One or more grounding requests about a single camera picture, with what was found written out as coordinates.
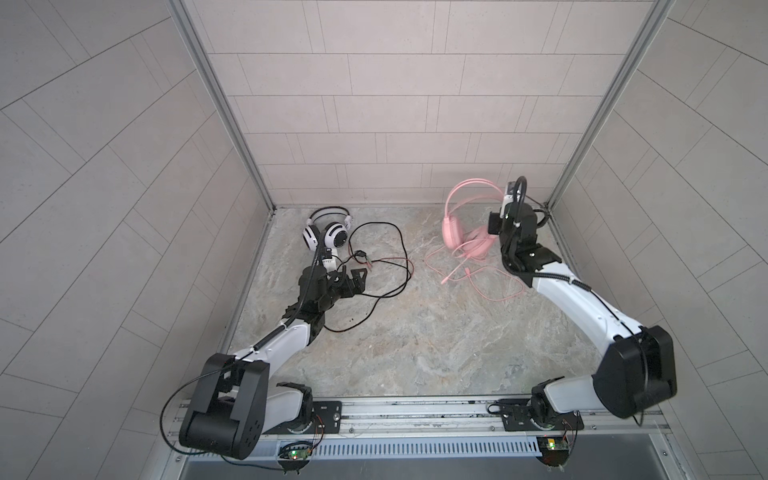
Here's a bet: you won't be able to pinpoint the pink headphones with cable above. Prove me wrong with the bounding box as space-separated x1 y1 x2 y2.
424 178 525 303

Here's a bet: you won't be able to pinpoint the circuit board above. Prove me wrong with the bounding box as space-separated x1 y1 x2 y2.
277 441 314 474
536 437 571 468

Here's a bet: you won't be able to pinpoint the right circuit board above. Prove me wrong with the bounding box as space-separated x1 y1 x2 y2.
536 437 571 468

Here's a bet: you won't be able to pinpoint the white black headphones with cable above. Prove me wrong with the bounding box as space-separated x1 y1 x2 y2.
288 206 415 334

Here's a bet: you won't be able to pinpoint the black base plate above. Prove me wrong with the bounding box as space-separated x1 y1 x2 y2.
486 397 584 432
265 401 343 435

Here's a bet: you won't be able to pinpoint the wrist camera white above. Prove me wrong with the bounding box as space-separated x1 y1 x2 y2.
322 256 338 272
502 181 518 210

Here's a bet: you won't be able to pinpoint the aluminium mounting rail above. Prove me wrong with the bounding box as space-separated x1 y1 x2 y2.
262 395 671 441

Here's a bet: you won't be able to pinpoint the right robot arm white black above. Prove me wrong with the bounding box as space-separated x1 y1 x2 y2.
488 199 678 428

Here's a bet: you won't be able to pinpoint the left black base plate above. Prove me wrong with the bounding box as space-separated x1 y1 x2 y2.
265 401 343 435

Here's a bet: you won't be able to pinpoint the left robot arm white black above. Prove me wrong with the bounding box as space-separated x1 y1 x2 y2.
166 263 368 460

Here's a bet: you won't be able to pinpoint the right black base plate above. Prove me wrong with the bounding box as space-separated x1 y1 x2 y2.
486 397 584 432

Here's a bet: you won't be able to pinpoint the left circuit board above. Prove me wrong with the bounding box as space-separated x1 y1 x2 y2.
277 441 314 474

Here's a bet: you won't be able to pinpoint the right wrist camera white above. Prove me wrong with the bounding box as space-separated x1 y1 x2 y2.
502 181 518 210

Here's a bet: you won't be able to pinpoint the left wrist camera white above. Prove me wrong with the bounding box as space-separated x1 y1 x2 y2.
322 256 338 272

